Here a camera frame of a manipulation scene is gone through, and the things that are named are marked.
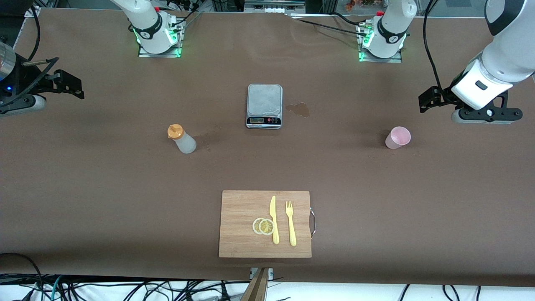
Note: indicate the lemon slice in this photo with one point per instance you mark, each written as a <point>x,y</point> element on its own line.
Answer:
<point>255,226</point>
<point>266,227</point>

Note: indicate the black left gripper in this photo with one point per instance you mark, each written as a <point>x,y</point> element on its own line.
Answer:
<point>444,97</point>

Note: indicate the yellow plastic knife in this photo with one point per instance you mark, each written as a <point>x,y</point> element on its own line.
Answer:
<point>274,230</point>

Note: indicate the pink plastic cup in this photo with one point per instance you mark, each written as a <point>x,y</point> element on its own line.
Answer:
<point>397,138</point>

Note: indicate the silver digital kitchen scale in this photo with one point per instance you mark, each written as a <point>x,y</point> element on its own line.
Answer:
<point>264,121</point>

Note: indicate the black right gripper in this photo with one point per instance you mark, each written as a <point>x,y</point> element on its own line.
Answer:
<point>26,79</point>

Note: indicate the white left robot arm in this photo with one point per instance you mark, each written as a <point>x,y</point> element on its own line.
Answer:
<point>510,50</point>

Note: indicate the small metal bracket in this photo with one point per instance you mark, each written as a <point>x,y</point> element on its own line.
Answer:
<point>271,274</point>

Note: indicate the yellow plastic fork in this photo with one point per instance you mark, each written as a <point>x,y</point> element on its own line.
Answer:
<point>292,234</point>

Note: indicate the grey aluminium frame bar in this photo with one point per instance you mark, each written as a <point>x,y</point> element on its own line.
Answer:
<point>271,3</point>

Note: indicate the wooden post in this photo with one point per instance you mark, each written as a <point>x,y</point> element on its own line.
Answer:
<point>257,288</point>

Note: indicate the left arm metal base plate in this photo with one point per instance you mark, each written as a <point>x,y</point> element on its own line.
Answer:
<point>380,60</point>

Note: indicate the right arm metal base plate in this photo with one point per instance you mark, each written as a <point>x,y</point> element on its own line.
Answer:
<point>159,55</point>

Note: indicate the sauce bottle with orange cap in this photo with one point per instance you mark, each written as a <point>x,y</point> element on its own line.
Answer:
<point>186,144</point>

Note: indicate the bamboo cutting board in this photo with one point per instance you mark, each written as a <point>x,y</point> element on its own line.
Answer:
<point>238,225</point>

